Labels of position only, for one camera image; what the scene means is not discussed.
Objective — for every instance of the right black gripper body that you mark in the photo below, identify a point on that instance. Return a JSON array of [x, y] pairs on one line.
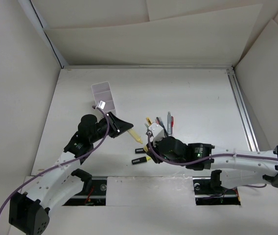
[[155, 149]]

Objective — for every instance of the yellow utility knife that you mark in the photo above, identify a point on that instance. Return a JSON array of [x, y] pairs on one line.
[[149, 121]]

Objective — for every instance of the light blue mechanical pencil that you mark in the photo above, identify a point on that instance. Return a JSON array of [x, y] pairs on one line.
[[169, 124]]

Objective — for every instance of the clear red pen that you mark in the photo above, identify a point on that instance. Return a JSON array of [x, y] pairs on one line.
[[172, 123]]

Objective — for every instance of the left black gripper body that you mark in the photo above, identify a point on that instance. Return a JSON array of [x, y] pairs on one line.
[[113, 130]]

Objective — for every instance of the aluminium rail right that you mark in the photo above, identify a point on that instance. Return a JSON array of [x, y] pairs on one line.
[[243, 112]]

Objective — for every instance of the white three-compartment organizer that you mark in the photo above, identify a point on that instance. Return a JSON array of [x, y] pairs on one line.
[[102, 92]]

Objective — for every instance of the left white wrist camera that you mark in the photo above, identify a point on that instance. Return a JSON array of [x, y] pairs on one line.
[[101, 105]]

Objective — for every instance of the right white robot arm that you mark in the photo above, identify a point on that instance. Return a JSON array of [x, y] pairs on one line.
[[229, 168]]

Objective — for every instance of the clear pink pen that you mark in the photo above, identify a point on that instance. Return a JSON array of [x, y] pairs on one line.
[[159, 122]]

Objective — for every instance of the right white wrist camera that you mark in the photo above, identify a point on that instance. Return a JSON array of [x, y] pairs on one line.
[[157, 132]]

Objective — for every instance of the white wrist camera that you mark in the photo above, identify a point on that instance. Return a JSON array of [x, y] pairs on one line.
[[157, 132], [101, 105]]

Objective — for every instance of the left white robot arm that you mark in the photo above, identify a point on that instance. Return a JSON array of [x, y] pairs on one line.
[[30, 212]]

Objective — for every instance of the black blue pen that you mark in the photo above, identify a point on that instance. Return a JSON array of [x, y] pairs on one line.
[[165, 130]]

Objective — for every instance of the black yellow highlighter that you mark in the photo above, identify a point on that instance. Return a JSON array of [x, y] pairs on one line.
[[140, 160]]

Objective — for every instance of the black green highlighter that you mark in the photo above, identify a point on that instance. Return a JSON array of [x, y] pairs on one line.
[[139, 151]]

